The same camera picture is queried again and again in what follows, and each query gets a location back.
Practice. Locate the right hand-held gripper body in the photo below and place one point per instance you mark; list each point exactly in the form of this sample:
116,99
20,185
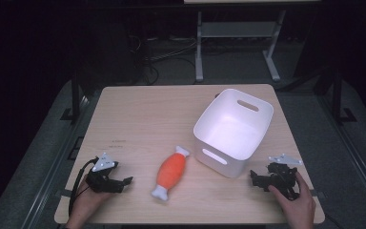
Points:
281,179

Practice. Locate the white metal table frame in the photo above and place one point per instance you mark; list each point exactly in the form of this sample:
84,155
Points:
235,29

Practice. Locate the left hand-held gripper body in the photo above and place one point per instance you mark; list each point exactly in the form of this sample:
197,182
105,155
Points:
103,183

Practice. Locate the orange and white plush toy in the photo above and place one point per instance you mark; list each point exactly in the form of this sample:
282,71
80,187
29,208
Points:
171,171

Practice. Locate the person's right hand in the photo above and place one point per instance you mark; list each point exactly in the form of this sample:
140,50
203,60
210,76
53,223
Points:
298,211

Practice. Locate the black metal stand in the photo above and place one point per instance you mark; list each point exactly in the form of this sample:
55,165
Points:
75,95
337,95

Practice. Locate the white plastic basket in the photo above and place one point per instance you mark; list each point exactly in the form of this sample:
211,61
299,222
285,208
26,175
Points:
232,136

